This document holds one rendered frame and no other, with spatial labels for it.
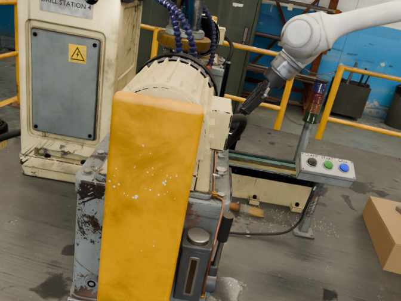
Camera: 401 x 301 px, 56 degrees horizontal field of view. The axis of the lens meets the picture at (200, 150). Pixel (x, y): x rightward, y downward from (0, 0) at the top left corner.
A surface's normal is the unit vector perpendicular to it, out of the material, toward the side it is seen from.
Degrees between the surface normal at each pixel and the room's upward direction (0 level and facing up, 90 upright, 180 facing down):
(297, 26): 87
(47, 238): 0
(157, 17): 90
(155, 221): 90
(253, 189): 90
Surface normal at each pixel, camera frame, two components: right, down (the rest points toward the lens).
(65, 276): 0.17, -0.90
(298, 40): -0.49, 0.10
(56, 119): -0.05, 0.40
